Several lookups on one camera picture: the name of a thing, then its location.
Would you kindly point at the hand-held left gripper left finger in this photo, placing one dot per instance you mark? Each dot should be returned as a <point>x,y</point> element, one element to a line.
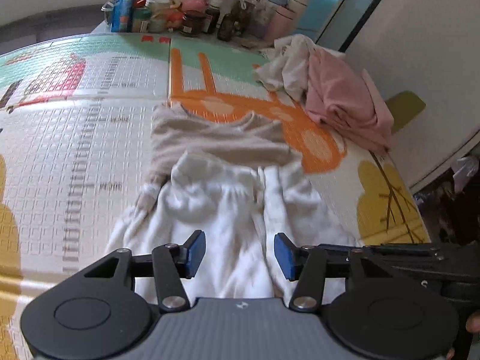
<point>195,255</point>

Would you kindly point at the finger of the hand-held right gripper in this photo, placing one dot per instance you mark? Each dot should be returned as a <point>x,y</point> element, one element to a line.
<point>393,250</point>

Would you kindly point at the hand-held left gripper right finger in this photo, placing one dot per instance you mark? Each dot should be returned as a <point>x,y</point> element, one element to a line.
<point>283,257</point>

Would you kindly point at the white fleece pants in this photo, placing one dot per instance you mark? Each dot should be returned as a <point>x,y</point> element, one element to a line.
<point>225,210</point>

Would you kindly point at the person's right hand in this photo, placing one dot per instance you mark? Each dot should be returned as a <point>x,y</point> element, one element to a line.
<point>474,323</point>

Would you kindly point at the dark household clutter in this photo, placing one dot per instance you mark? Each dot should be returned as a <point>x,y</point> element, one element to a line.
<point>450,202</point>

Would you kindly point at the olive green chair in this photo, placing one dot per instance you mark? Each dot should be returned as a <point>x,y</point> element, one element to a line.
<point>405,107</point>

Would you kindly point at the pink fleece garment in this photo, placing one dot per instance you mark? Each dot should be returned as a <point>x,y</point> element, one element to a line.
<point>337,93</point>

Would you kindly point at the colourful play mat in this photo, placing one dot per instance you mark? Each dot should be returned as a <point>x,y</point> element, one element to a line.
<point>75,138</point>

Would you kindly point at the white floral garment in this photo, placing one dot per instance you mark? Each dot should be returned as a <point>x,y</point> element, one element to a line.
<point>288,63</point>

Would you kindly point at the dark glass bottle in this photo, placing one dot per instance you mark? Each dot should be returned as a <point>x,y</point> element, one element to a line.
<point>225,28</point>

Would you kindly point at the dark jam jar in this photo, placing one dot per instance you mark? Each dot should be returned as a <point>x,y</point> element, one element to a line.
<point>193,24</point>

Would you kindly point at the pink tumbler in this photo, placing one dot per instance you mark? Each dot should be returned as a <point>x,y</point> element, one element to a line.
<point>279,26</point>

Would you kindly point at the white tub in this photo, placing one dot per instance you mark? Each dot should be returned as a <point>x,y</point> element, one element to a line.
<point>158,20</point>

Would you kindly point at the brown bottle with white cap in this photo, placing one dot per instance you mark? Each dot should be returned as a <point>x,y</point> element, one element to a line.
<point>213,17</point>

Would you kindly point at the green lid jar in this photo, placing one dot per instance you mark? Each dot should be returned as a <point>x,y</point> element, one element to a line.
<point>141,20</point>

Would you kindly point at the floral white tumbler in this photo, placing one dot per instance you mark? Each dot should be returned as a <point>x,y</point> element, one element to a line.
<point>268,7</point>

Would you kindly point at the dark floral gift bag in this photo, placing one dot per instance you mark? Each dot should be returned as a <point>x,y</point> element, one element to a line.
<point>247,7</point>

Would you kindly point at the pink plastic bag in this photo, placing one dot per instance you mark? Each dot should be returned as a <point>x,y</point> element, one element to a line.
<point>194,3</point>

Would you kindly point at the blue drink can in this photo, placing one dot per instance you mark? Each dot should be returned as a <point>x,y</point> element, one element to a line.
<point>125,5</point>

